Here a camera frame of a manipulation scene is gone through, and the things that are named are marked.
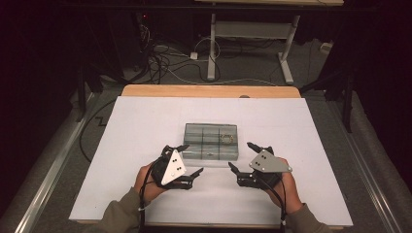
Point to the clear grey plastic compartment box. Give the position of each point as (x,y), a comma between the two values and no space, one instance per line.
(194,139)

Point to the person's left hand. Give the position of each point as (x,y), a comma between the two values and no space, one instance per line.
(145,184)

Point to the wooden table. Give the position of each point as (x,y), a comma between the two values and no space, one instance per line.
(210,91)

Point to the aluminium floor rail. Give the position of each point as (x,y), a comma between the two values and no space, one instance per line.
(48,181)
(367,174)

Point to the white metal desk frame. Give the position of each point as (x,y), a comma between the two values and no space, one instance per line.
(249,29)

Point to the white table cover sheet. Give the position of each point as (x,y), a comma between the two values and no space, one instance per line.
(145,123)

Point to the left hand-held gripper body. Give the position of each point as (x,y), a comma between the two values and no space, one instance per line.
(173,168)

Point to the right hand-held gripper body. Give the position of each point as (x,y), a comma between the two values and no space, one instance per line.
(268,163)

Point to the white power adapter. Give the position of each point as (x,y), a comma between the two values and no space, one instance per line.
(194,55)

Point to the person's right hand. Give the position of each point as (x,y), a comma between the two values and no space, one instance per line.
(286,191)

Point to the black metal stand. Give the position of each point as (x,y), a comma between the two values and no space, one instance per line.
(81,97)
(348,106)

